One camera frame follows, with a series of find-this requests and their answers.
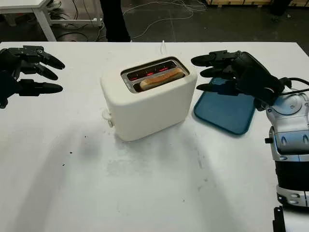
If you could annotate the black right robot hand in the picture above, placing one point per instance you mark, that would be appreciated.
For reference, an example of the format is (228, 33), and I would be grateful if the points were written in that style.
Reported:
(253, 75)

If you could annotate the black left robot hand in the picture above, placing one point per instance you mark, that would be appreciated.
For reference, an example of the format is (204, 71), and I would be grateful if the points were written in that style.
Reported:
(9, 70)

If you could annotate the slice of toast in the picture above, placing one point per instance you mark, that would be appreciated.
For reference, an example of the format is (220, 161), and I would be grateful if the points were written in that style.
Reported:
(161, 77)

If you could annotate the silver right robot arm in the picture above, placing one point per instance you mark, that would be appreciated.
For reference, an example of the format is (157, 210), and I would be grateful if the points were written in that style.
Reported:
(289, 120)

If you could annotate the cream toaster lever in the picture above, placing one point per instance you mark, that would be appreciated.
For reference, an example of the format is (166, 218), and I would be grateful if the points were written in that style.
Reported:
(105, 114)

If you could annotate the cream two-slot toaster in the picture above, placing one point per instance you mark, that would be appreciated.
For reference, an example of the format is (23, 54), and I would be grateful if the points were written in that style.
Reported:
(149, 106)

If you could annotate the blue plastic tray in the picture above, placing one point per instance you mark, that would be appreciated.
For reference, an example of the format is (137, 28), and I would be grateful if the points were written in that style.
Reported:
(224, 113)

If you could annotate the white desk frame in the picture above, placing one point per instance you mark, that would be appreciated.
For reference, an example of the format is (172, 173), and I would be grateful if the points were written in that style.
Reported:
(41, 21)

